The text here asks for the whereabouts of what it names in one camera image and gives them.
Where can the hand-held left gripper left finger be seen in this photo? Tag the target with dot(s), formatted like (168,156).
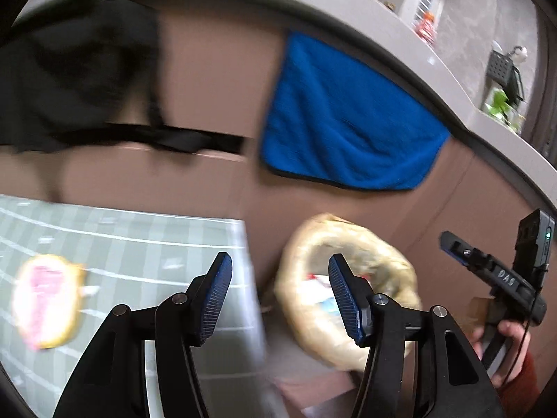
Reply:
(215,296)

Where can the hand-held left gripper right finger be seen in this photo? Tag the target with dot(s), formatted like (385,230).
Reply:
(343,296)

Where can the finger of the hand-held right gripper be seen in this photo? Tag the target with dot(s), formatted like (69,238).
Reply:
(457,248)

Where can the beige plastic bag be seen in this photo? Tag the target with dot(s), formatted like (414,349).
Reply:
(313,244)

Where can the person's right forearm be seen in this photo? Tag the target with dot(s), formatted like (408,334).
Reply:
(528,387)

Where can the person's right hand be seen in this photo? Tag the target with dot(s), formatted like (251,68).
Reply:
(513,335)

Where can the green plant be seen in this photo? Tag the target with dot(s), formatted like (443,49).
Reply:
(500,104)

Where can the blue towel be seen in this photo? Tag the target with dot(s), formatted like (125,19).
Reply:
(348,130)

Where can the orange bottle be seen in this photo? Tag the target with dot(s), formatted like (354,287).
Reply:
(425,28)

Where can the brown cardboard panel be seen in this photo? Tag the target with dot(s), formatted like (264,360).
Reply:
(209,74)

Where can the black cloth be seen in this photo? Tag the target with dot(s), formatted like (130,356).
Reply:
(78,74)

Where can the black wall rack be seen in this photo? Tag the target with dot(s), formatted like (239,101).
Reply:
(504,69)

